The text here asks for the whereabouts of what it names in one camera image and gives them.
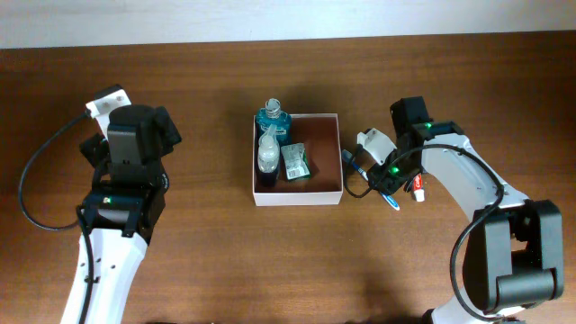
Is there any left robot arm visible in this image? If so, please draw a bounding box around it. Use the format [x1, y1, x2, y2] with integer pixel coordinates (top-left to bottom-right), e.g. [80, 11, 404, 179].
[61, 104, 182, 323]

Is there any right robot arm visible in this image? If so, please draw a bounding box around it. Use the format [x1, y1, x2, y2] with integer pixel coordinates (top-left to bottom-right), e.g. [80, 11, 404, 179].
[356, 96, 564, 323]

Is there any left black cable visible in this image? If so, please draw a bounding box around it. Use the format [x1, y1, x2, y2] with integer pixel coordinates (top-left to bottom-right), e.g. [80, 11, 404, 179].
[17, 109, 96, 324]

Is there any green dental floss pack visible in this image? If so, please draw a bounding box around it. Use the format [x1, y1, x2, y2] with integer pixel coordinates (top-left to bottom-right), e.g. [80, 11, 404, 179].
[281, 143, 311, 181]

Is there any clear spray bottle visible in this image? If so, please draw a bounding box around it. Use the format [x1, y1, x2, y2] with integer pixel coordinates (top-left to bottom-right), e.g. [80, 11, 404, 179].
[256, 124, 280, 187]

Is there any blue white toothbrush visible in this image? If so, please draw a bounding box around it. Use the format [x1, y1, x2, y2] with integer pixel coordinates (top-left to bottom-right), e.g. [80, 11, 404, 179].
[341, 149, 400, 211]

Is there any white cardboard box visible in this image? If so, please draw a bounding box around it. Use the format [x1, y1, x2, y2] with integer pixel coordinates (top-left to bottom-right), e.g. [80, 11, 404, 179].
[251, 113, 343, 207]

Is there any blue mouthwash bottle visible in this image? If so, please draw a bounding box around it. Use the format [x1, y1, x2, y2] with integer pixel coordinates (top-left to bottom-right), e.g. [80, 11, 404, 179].
[256, 98, 292, 147]

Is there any red green toothpaste tube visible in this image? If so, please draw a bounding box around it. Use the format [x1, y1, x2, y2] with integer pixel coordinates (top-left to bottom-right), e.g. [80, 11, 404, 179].
[411, 173, 425, 203]

